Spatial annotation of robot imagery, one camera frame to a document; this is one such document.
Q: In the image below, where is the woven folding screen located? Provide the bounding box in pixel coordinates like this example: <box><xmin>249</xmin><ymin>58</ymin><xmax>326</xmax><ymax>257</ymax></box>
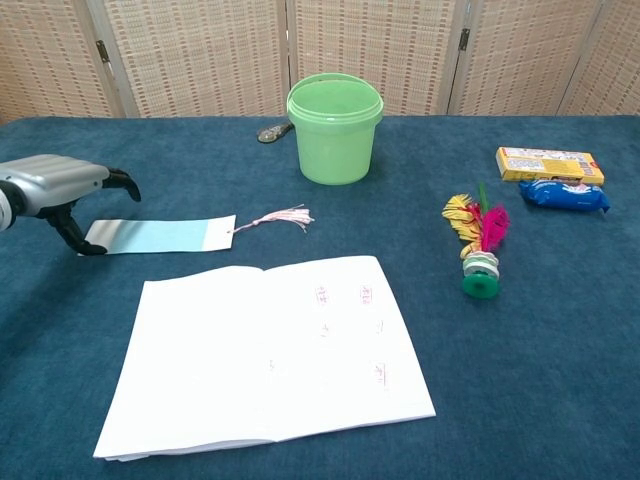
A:
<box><xmin>0</xmin><ymin>0</ymin><xmax>640</xmax><ymax>126</ymax></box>

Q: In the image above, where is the small metal keychain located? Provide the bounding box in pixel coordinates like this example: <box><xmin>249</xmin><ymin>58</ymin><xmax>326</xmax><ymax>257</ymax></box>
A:
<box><xmin>256</xmin><ymin>122</ymin><xmax>295</xmax><ymax>145</ymax></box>

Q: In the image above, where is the colourful feather shuttlecock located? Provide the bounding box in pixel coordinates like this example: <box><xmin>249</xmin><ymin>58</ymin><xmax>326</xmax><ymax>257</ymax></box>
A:
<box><xmin>441</xmin><ymin>180</ymin><xmax>512</xmax><ymax>301</ymax></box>

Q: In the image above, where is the white paper notebook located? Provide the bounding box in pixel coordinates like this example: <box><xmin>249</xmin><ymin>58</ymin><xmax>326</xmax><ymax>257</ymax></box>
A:
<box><xmin>92</xmin><ymin>255</ymin><xmax>437</xmax><ymax>463</ymax></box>

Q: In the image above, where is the dark blue tablecloth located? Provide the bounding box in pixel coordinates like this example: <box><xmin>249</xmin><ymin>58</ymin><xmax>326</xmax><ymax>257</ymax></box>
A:
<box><xmin>0</xmin><ymin>114</ymin><xmax>640</xmax><ymax>480</ymax></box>

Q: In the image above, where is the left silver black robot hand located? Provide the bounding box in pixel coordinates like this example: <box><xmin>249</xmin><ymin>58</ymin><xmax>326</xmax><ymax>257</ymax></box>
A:
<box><xmin>0</xmin><ymin>153</ymin><xmax>142</xmax><ymax>257</ymax></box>

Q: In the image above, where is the yellow cardboard box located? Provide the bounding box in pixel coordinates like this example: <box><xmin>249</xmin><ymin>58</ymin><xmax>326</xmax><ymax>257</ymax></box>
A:
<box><xmin>495</xmin><ymin>145</ymin><xmax>606</xmax><ymax>186</ymax></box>

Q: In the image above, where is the green plastic bucket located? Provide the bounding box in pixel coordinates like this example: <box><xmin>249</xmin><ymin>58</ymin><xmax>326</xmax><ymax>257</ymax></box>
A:
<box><xmin>286</xmin><ymin>72</ymin><xmax>385</xmax><ymax>187</ymax></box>

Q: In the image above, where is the blue cookie packet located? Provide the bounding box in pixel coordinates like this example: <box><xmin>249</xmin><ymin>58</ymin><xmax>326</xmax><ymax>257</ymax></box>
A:
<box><xmin>517</xmin><ymin>178</ymin><xmax>612</xmax><ymax>215</ymax></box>

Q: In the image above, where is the light blue tasselled bookmark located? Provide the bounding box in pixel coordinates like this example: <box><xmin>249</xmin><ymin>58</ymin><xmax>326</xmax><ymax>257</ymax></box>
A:
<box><xmin>78</xmin><ymin>203</ymin><xmax>316</xmax><ymax>257</ymax></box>

